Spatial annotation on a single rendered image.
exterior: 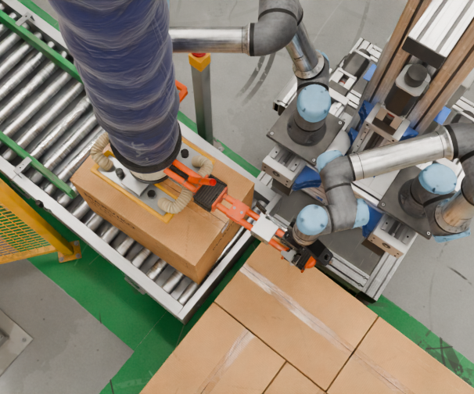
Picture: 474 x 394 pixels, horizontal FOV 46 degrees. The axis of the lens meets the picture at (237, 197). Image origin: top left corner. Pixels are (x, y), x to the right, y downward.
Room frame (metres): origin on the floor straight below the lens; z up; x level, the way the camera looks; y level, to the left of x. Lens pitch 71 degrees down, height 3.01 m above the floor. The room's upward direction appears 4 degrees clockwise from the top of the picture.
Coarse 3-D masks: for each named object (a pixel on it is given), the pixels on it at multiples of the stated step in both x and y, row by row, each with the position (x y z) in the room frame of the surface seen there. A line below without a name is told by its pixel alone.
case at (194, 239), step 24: (192, 144) 0.91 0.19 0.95; (216, 168) 0.81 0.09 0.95; (96, 192) 0.68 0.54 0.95; (240, 192) 0.72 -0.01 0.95; (120, 216) 0.60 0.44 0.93; (144, 216) 0.60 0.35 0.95; (192, 216) 0.61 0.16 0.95; (216, 216) 0.62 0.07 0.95; (144, 240) 0.56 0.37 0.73; (168, 240) 0.51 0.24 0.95; (192, 240) 0.52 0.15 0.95; (216, 240) 0.53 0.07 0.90; (192, 264) 0.42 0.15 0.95
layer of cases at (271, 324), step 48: (240, 288) 0.41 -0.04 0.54; (288, 288) 0.43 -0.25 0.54; (336, 288) 0.44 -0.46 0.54; (192, 336) 0.20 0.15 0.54; (240, 336) 0.21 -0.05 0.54; (288, 336) 0.23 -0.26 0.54; (336, 336) 0.24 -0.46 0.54; (384, 336) 0.25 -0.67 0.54; (192, 384) 0.01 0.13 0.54; (240, 384) 0.02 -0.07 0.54; (288, 384) 0.03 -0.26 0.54; (336, 384) 0.05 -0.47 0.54; (384, 384) 0.06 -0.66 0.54; (432, 384) 0.07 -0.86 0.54
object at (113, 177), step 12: (108, 156) 0.75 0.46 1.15; (96, 168) 0.70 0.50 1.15; (120, 168) 0.70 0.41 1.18; (108, 180) 0.66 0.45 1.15; (120, 180) 0.66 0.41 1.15; (120, 192) 0.62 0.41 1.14; (132, 192) 0.62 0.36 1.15; (144, 192) 0.62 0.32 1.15; (156, 192) 0.63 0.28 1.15; (168, 192) 0.63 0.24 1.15; (144, 204) 0.58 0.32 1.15; (156, 204) 0.58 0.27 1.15; (156, 216) 0.54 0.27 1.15; (168, 216) 0.55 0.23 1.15
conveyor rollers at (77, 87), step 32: (0, 32) 1.63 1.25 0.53; (0, 64) 1.44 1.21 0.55; (32, 64) 1.46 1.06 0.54; (0, 96) 1.27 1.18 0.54; (64, 96) 1.29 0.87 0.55; (32, 128) 1.11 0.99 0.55; (64, 128) 1.12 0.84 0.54; (96, 224) 0.66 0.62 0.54; (224, 256) 0.55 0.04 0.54; (192, 288) 0.40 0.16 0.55
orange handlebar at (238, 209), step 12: (180, 84) 0.99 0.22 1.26; (180, 96) 0.94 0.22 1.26; (168, 168) 0.68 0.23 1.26; (180, 168) 0.68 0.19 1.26; (180, 180) 0.64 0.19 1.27; (240, 204) 0.57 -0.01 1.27; (228, 216) 0.53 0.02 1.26; (240, 216) 0.53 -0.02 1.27; (252, 216) 0.53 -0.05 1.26; (312, 264) 0.39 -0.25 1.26
